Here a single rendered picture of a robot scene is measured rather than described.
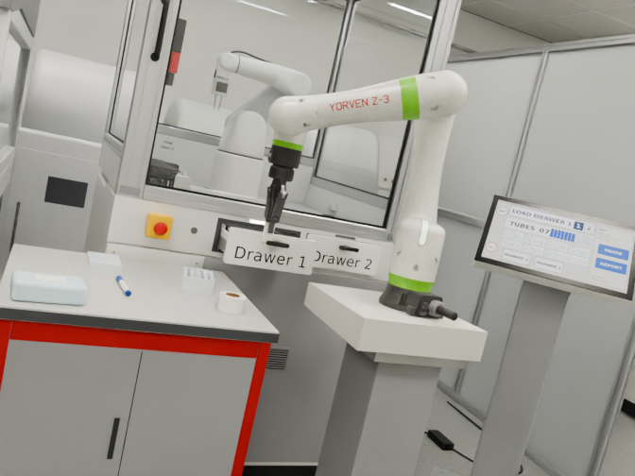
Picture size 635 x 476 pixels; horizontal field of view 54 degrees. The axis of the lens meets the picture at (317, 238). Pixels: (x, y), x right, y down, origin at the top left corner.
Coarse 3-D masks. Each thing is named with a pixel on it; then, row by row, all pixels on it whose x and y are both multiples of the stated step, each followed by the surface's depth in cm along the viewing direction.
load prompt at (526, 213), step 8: (512, 208) 228; (520, 208) 228; (520, 216) 225; (528, 216) 225; (536, 216) 225; (544, 216) 224; (552, 216) 224; (560, 216) 224; (552, 224) 222; (560, 224) 222; (568, 224) 221; (576, 224) 221; (584, 224) 221; (592, 224) 220; (584, 232) 218; (592, 232) 218
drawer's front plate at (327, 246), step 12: (324, 240) 213; (336, 240) 215; (348, 240) 218; (324, 252) 214; (336, 252) 216; (348, 252) 218; (360, 252) 219; (372, 252) 221; (324, 264) 215; (336, 264) 217; (360, 264) 220; (372, 264) 222
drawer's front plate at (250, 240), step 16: (240, 240) 186; (256, 240) 188; (288, 240) 192; (304, 240) 194; (224, 256) 186; (240, 256) 188; (272, 256) 191; (288, 256) 193; (304, 256) 196; (304, 272) 197
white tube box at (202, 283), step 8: (184, 272) 171; (192, 272) 175; (200, 272) 178; (184, 280) 167; (192, 280) 168; (200, 280) 168; (208, 280) 169; (184, 288) 168; (192, 288) 168; (200, 288) 169; (208, 288) 169
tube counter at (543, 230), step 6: (540, 228) 222; (546, 228) 221; (552, 228) 221; (540, 234) 220; (546, 234) 220; (552, 234) 219; (558, 234) 219; (564, 234) 219; (570, 234) 219; (576, 234) 218; (564, 240) 217; (570, 240) 217; (576, 240) 217; (582, 240) 217; (588, 240) 216
